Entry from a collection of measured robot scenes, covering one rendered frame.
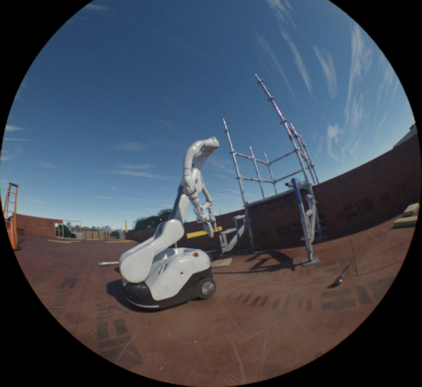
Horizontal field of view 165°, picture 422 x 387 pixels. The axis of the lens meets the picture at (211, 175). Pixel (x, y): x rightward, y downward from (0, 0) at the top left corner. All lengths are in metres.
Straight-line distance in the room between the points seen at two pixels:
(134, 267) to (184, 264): 0.32
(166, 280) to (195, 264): 0.21
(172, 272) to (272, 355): 0.67
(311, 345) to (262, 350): 0.17
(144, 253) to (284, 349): 0.89
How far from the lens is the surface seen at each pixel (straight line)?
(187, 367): 0.68
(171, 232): 1.06
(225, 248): 1.98
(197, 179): 1.27
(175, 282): 0.93
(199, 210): 1.01
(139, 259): 1.00
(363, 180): 2.16
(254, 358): 0.66
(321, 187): 2.13
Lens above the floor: 0.54
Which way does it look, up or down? 19 degrees up
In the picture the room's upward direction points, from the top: 11 degrees counter-clockwise
